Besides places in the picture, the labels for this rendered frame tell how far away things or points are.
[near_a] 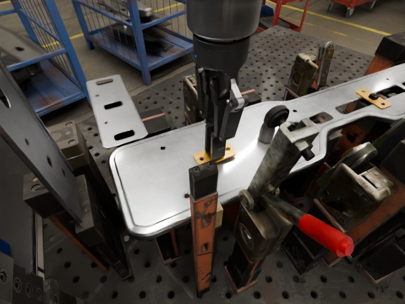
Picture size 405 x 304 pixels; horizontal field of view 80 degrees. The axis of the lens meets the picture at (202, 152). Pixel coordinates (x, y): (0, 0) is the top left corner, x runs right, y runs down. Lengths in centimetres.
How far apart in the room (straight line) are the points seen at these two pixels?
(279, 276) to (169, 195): 40
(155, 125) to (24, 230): 33
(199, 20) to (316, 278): 66
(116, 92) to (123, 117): 11
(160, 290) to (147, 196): 31
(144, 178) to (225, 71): 26
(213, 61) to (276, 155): 14
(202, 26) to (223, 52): 4
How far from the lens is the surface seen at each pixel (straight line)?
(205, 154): 49
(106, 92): 71
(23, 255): 44
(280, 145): 26
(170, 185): 46
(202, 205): 27
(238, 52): 32
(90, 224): 45
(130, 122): 59
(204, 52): 32
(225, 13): 29
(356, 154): 44
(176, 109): 110
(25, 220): 47
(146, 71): 251
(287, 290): 72
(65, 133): 53
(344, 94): 76
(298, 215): 31
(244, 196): 36
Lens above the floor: 138
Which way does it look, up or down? 48 degrees down
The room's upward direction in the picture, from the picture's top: straight up
